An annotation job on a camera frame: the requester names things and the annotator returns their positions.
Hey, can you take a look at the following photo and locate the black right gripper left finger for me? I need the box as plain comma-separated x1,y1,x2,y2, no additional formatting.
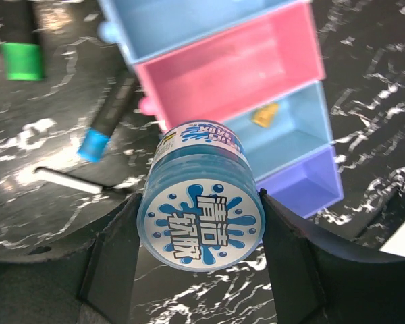
0,194,142,323

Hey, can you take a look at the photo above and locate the sky blue drawer box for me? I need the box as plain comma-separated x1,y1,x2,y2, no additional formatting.
99,0,296,65

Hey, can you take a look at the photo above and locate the light blue drawer box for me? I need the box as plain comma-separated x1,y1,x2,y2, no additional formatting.
224,81,333,181

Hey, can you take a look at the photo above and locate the white marker dark blue cap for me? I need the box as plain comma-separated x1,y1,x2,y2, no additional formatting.
34,167,103,194

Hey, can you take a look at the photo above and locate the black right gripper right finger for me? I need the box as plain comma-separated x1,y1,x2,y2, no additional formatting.
259,189,405,323

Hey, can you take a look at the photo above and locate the blue cleaning gel jar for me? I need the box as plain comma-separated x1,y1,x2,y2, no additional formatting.
136,120,265,272

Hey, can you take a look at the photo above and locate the black highlighter blue cap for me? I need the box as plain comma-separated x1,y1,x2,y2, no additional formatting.
78,72,138,163

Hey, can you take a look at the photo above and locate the purple drawer box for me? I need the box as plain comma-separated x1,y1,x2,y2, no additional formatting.
257,146,344,219

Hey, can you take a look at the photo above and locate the small tan cork stamp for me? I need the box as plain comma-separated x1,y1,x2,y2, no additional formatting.
250,103,279,128

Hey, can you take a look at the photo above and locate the black highlighter green cap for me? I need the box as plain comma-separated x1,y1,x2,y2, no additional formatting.
0,1,45,81

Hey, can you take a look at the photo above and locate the pink drawer box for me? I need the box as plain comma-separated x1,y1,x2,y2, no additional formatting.
136,1,325,130

